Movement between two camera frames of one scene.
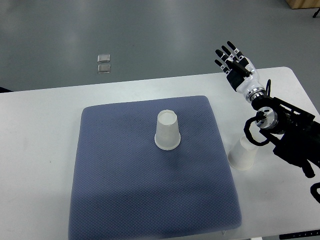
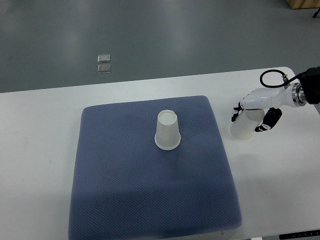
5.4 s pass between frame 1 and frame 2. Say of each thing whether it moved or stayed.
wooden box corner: stayed
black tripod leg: stayed
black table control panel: stayed
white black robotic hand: moved
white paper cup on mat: stayed
